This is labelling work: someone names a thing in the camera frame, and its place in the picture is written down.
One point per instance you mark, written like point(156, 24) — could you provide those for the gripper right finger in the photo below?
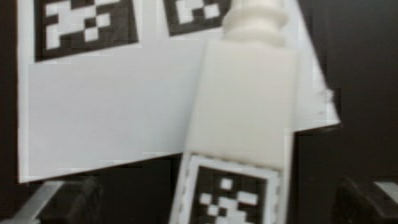
point(367, 201)

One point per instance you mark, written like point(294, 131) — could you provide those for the paper sheet with markers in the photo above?
point(109, 60)

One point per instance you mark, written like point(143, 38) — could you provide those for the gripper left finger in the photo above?
point(63, 204)

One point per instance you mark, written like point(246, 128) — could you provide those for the white desk leg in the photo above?
point(234, 181)

